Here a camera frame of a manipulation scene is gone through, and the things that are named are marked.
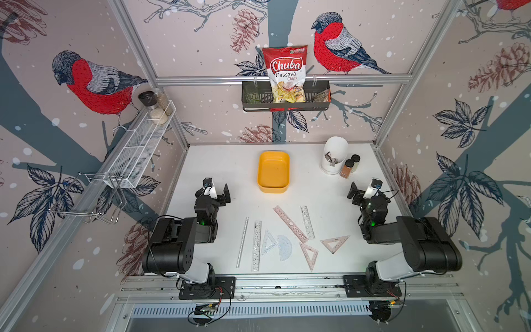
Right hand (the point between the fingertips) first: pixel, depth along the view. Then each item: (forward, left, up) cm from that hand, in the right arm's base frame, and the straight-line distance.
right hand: (362, 183), depth 91 cm
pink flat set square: (-23, +11, -11) cm, 27 cm away
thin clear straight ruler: (-25, +52, -10) cm, 59 cm away
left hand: (-2, +65, +2) cm, 65 cm away
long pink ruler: (-16, +32, -11) cm, 38 cm away
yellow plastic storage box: (+11, +41, -8) cm, 43 cm away
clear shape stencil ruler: (-26, +46, -10) cm, 54 cm away
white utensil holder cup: (+21, +8, +2) cm, 23 cm away
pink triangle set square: (-29, +25, -11) cm, 39 cm away
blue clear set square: (-24, +42, -11) cm, 49 cm away
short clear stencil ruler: (-15, +25, -10) cm, 31 cm away
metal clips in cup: (+18, +12, -3) cm, 22 cm away
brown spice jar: (+11, +4, -3) cm, 12 cm away
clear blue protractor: (-26, +35, -11) cm, 45 cm away
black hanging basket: (+29, +48, +26) cm, 62 cm away
